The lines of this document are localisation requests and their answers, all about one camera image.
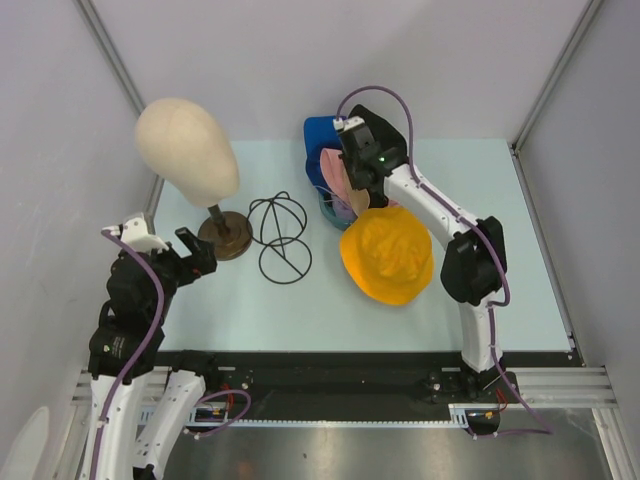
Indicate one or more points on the black bucket hat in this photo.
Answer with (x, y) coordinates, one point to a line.
(383, 132)

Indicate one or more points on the pink bucket hat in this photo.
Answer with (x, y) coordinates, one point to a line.
(333, 170)

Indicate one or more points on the brown round stand base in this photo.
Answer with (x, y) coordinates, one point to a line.
(229, 232)

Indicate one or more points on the purple bucket hat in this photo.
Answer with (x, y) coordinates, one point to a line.
(339, 212)

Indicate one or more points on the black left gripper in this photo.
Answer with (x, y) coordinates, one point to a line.
(202, 258)

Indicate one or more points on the blue cap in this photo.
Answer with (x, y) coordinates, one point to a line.
(318, 133)

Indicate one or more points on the yellow bucket hat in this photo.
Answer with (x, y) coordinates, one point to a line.
(388, 254)

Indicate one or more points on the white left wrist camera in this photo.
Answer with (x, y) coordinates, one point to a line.
(138, 232)

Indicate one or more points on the teal plastic basket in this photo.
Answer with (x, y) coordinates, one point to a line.
(322, 199)

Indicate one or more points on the beige hat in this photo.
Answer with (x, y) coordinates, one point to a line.
(358, 199)

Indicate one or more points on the beige mannequin head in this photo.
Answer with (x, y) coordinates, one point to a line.
(185, 145)

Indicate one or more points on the black wire hat stand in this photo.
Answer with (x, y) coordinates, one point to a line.
(267, 231)

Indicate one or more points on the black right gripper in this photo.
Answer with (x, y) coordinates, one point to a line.
(347, 163)

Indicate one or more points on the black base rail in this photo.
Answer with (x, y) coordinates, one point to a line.
(351, 387)

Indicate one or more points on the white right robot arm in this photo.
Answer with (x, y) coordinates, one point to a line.
(473, 271)

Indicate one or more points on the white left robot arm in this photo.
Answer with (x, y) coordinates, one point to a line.
(122, 359)

